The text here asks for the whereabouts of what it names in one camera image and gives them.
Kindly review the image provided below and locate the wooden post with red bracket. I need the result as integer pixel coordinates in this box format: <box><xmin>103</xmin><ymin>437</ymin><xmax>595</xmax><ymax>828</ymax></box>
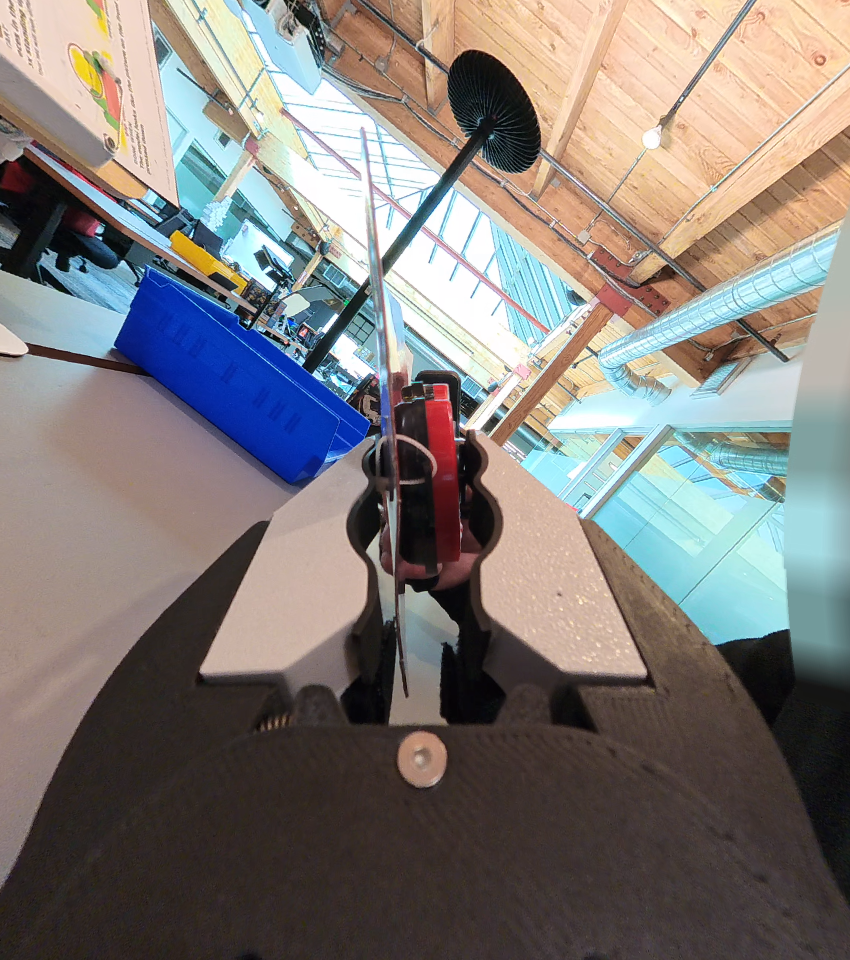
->
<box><xmin>488</xmin><ymin>281</ymin><xmax>666</xmax><ymax>447</ymax></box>

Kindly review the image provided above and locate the person's right hand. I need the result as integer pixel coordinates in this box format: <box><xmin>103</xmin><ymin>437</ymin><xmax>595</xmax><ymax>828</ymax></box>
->
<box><xmin>380</xmin><ymin>536</ymin><xmax>476</xmax><ymax>595</ymax></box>

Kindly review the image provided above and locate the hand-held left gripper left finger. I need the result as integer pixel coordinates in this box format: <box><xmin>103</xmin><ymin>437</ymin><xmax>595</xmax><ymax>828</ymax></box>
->
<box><xmin>200</xmin><ymin>442</ymin><xmax>390</xmax><ymax>723</ymax></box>

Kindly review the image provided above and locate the red carded toy package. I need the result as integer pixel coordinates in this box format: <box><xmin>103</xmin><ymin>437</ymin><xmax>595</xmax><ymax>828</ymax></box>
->
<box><xmin>359</xmin><ymin>127</ymin><xmax>465</xmax><ymax>699</ymax></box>

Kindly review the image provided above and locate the black pole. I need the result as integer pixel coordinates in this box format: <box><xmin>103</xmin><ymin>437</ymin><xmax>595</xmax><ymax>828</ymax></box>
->
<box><xmin>303</xmin><ymin>48</ymin><xmax>542</xmax><ymax>374</ymax></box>

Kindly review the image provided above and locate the yellow plastic bin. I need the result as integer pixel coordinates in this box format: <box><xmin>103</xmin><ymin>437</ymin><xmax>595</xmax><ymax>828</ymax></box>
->
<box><xmin>170</xmin><ymin>228</ymin><xmax>250</xmax><ymax>297</ymax></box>

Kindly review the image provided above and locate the person's black jacket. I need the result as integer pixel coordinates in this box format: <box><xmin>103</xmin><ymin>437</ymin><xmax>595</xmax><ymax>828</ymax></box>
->
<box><xmin>710</xmin><ymin>630</ymin><xmax>850</xmax><ymax>960</ymax></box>

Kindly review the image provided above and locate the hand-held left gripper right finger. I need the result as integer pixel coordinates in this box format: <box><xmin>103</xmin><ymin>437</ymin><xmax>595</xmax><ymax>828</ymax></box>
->
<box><xmin>443</xmin><ymin>432</ymin><xmax>655</xmax><ymax>723</ymax></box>

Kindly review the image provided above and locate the black office chair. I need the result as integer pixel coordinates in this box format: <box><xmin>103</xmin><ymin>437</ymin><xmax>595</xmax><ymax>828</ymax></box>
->
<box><xmin>57</xmin><ymin>210</ymin><xmax>122</xmax><ymax>275</ymax></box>

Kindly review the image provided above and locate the printed cardboard box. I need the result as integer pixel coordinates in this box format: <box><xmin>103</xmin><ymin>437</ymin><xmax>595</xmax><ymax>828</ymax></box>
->
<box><xmin>0</xmin><ymin>0</ymin><xmax>179</xmax><ymax>204</ymax></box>

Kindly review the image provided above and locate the silver corrugated air duct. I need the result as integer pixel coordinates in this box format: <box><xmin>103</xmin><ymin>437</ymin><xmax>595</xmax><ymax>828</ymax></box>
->
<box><xmin>597</xmin><ymin>225</ymin><xmax>842</xmax><ymax>406</ymax></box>

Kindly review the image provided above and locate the white ceiling unit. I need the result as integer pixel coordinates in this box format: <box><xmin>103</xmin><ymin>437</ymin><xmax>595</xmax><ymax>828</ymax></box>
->
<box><xmin>241</xmin><ymin>0</ymin><xmax>321</xmax><ymax>95</ymax></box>

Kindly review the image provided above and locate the blue plastic bin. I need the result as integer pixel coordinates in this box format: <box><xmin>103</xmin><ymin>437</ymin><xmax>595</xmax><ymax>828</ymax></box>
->
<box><xmin>113</xmin><ymin>266</ymin><xmax>371</xmax><ymax>485</ymax></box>

